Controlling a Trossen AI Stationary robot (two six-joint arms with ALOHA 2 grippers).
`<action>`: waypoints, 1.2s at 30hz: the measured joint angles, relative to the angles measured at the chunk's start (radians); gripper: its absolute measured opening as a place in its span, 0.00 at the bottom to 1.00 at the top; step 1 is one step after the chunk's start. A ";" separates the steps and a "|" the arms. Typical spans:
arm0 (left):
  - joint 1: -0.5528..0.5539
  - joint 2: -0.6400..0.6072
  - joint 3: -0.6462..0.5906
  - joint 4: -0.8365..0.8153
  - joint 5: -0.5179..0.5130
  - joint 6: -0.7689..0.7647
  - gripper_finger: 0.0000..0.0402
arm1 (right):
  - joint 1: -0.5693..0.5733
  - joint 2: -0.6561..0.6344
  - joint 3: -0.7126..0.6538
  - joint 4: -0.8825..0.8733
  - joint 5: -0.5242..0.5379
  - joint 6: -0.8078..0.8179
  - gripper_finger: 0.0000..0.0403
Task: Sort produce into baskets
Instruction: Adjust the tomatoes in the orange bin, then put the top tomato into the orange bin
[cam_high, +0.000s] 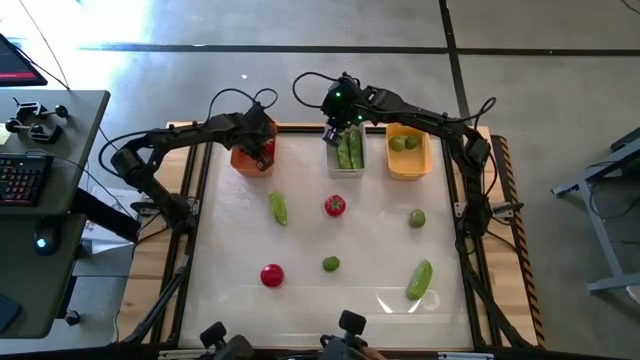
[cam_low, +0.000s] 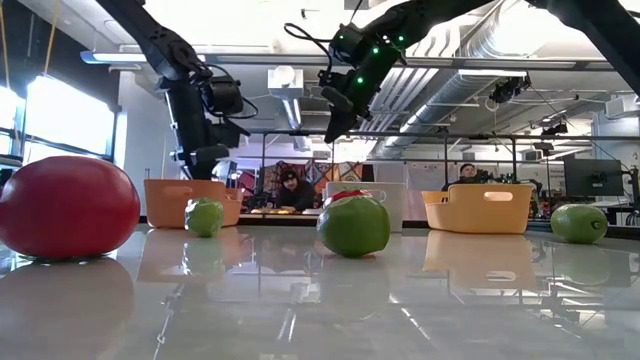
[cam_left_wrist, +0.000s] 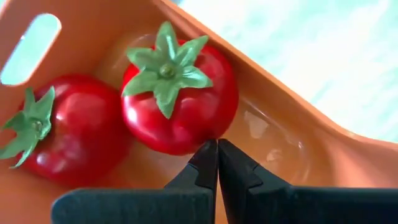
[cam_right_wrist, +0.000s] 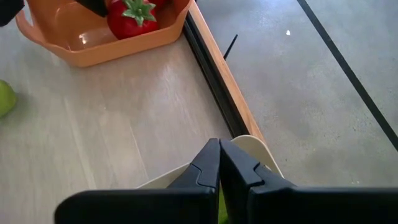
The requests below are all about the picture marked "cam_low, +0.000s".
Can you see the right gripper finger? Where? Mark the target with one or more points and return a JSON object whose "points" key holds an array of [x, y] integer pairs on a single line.
{"points": [[347, 122], [336, 120]]}

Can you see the orange plastic basket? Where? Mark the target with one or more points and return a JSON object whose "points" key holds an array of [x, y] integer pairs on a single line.
{"points": [[170, 205]]}

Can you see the red tomato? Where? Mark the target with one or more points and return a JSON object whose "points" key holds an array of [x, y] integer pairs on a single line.
{"points": [[67, 207], [345, 195]]}

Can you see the grey plastic basket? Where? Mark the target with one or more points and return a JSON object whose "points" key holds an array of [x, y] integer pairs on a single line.
{"points": [[395, 205]]}

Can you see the green lime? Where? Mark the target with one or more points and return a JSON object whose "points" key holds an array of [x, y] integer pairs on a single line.
{"points": [[579, 223], [353, 227]]}

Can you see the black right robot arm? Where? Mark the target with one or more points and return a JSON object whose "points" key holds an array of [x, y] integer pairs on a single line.
{"points": [[600, 30]]}

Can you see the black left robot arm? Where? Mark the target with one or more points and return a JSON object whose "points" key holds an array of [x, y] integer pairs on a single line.
{"points": [[155, 40]]}

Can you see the white ceiling box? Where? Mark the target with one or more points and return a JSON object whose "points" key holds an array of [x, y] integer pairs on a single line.
{"points": [[285, 80]]}

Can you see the person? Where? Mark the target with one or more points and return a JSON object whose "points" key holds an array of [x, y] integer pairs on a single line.
{"points": [[467, 172], [295, 192]]}

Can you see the pink partition panel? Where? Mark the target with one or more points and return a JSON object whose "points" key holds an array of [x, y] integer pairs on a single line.
{"points": [[415, 205]]}

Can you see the bright window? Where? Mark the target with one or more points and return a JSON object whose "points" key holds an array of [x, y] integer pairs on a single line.
{"points": [[65, 115]]}

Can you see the yellow plastic basket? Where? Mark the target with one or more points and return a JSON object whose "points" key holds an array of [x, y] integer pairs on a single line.
{"points": [[475, 215]]}

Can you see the black ceiling spotlight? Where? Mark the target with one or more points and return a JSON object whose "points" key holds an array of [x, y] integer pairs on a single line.
{"points": [[554, 129]]}

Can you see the dark computer monitor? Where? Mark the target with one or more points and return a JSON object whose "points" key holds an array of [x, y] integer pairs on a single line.
{"points": [[592, 177]]}

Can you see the white ceiling air unit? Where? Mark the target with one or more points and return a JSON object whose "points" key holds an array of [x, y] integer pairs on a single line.
{"points": [[622, 106]]}

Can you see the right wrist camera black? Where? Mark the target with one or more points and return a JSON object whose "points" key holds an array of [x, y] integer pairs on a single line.
{"points": [[347, 45]]}

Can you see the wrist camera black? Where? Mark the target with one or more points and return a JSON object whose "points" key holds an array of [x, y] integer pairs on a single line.
{"points": [[347, 45], [225, 95]]}

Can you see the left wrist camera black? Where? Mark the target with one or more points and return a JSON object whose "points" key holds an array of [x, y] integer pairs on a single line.
{"points": [[225, 95]]}

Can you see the colourful patterned wall tapestry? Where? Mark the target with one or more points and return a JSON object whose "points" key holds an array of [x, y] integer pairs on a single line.
{"points": [[322, 170]]}

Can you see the black table frame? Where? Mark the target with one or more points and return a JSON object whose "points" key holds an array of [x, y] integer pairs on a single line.
{"points": [[265, 223]]}

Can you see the long ceiling light rail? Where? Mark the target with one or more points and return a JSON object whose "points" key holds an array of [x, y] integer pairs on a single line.
{"points": [[115, 57]]}

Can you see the black metal rail frame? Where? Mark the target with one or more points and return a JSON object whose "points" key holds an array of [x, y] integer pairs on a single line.
{"points": [[445, 150]]}

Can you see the black hanging ceiling camera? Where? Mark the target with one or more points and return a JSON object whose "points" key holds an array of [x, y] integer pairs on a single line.
{"points": [[510, 90]]}

